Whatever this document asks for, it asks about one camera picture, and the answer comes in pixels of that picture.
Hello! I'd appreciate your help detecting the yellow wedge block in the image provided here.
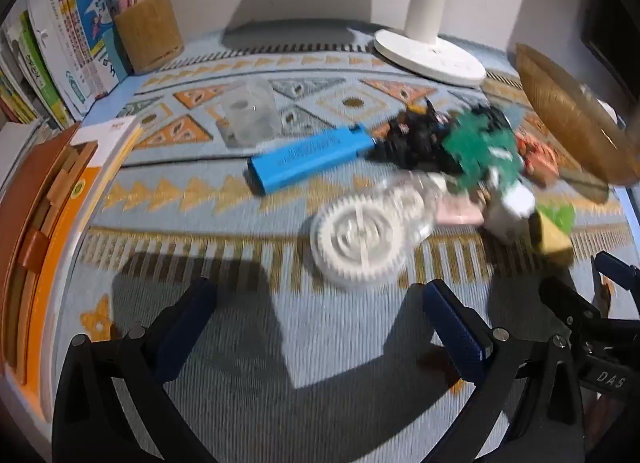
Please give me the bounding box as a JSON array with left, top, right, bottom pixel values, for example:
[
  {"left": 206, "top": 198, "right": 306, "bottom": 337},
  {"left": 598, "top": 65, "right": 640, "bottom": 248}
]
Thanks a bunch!
[{"left": 528, "top": 210, "right": 574, "bottom": 267}]

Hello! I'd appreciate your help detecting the white cube eraser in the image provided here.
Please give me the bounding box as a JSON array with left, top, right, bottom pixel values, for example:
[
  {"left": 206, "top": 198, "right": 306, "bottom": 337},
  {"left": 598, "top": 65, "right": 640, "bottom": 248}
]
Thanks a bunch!
[{"left": 483, "top": 182, "right": 536, "bottom": 245}]

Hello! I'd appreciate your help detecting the pink case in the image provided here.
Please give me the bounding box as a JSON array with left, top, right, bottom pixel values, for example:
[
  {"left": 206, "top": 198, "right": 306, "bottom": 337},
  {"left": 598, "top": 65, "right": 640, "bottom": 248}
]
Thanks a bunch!
[{"left": 435, "top": 194, "right": 484, "bottom": 227}]

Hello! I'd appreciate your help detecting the clear correction tape dispenser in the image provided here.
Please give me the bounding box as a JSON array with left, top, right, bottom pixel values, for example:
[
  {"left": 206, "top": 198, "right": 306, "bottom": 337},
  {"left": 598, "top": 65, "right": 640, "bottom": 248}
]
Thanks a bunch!
[{"left": 309, "top": 171, "right": 446, "bottom": 290}]

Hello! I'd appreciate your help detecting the blue rectangular box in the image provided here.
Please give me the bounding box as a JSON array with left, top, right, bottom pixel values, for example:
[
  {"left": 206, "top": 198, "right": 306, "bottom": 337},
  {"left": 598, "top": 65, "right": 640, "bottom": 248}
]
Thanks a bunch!
[{"left": 247, "top": 125, "right": 375, "bottom": 195}]

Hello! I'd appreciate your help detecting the green toy figure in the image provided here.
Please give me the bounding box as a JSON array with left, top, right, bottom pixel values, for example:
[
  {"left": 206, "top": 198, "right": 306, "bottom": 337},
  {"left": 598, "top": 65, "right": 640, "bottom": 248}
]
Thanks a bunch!
[{"left": 442, "top": 105, "right": 523, "bottom": 193}]

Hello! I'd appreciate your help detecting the black dinosaur figure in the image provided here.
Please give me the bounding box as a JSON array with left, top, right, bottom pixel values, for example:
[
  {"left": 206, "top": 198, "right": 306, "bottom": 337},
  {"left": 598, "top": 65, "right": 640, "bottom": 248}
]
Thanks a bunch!
[{"left": 367, "top": 100, "right": 462, "bottom": 176}]

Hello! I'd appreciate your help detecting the clear measuring cup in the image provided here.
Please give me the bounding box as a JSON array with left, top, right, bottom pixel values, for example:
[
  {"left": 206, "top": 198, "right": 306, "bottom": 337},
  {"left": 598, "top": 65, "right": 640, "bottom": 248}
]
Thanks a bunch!
[{"left": 219, "top": 77, "right": 281, "bottom": 148}]

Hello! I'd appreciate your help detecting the green leafy toy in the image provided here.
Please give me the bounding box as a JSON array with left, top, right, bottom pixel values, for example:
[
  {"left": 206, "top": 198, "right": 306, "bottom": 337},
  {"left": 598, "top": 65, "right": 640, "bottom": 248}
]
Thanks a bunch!
[{"left": 537, "top": 204, "right": 576, "bottom": 235}]

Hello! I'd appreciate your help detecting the orange snack box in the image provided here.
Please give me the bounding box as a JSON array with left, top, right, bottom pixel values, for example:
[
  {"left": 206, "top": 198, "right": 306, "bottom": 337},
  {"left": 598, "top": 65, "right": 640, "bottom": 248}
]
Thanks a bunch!
[{"left": 515, "top": 131, "right": 560, "bottom": 186}]

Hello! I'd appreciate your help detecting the amber ribbed glass bowl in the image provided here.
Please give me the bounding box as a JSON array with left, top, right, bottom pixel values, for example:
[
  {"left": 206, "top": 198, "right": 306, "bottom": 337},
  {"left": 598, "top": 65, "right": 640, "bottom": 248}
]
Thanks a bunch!
[{"left": 515, "top": 42, "right": 639, "bottom": 186}]

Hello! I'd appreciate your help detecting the orange wooden block box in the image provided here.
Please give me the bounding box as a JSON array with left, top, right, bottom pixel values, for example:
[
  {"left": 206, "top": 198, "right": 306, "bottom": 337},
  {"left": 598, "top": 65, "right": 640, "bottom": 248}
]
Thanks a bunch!
[{"left": 1, "top": 116, "right": 142, "bottom": 422}]

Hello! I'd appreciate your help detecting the patterned blue woven mat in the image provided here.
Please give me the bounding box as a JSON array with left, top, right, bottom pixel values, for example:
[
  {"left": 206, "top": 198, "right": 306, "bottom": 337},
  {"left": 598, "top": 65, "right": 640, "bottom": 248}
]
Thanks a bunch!
[{"left": 51, "top": 30, "right": 639, "bottom": 462}]

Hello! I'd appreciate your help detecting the cork pen holder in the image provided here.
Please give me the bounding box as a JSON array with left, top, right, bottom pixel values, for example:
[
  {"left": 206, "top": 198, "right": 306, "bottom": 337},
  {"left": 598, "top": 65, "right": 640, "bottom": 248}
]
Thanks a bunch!
[{"left": 114, "top": 0, "right": 184, "bottom": 75}]

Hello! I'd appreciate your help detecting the white desk lamp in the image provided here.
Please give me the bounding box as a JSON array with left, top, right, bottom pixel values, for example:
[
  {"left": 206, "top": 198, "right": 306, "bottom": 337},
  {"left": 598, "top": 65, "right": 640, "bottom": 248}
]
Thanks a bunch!
[{"left": 374, "top": 0, "right": 486, "bottom": 88}]

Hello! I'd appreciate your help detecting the row of books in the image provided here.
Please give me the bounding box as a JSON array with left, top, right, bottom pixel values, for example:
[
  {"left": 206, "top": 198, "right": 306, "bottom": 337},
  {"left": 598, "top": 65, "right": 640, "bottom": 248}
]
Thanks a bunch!
[{"left": 2, "top": 0, "right": 132, "bottom": 129}]

